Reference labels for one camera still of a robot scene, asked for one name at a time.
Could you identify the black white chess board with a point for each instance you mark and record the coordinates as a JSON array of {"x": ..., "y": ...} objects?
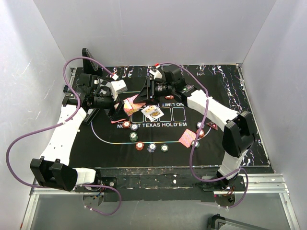
[{"x": 98, "y": 96}]

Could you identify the red poker chip stack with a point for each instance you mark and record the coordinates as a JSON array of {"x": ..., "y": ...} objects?
[{"x": 139, "y": 145}]

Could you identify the blue chips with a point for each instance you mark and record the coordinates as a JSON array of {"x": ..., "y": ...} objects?
[
  {"x": 134, "y": 127},
  {"x": 199, "y": 125}
]

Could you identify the blue poker chip stack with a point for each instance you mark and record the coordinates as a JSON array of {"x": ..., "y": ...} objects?
[{"x": 151, "y": 147}]

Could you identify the face-up six card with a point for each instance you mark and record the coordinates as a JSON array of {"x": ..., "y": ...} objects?
[{"x": 148, "y": 110}]

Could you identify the black poker felt mat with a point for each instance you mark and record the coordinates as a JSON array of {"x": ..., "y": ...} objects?
[{"x": 103, "y": 144}]

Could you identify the red chips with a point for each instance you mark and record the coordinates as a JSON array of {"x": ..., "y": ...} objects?
[
  {"x": 126, "y": 124},
  {"x": 169, "y": 97},
  {"x": 201, "y": 133}
]

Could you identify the green chips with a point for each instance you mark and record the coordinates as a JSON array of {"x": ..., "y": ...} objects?
[
  {"x": 133, "y": 137},
  {"x": 195, "y": 143}
]

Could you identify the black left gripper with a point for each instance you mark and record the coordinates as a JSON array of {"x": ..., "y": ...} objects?
[{"x": 119, "y": 112}]

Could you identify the red cards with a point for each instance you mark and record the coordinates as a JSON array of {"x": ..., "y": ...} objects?
[
  {"x": 187, "y": 137},
  {"x": 118, "y": 121}
]

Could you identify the black chess board lid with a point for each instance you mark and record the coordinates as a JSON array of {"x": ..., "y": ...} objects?
[{"x": 90, "y": 67}]

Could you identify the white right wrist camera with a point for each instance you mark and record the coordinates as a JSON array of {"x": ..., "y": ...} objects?
[{"x": 156, "y": 74}]

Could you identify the red playing card box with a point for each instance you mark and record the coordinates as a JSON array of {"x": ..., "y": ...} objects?
[{"x": 130, "y": 107}]

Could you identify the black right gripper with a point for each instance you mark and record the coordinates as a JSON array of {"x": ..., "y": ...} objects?
[{"x": 144, "y": 94}]

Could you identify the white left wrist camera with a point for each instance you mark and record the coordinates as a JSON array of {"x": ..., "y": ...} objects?
[{"x": 117, "y": 87}]

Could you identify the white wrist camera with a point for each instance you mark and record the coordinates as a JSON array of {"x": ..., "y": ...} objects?
[
  {"x": 117, "y": 87},
  {"x": 156, "y": 74}
]

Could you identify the black case bottom right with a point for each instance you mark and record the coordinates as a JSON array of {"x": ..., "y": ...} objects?
[{"x": 217, "y": 222}]

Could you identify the black red all-in triangle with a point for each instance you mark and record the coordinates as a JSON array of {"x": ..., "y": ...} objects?
[{"x": 212, "y": 125}]

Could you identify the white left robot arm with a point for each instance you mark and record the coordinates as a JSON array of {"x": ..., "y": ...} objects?
[{"x": 52, "y": 169}]

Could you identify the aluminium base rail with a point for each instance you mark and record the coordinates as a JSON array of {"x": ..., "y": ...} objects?
[{"x": 164, "y": 202}]

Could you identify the face-up queen card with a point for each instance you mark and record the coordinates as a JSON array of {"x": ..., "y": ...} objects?
[{"x": 155, "y": 114}]

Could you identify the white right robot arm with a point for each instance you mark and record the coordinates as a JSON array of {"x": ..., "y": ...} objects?
[{"x": 239, "y": 130}]

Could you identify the green poker chip stack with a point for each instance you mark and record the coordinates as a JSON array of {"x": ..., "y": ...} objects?
[{"x": 164, "y": 148}]

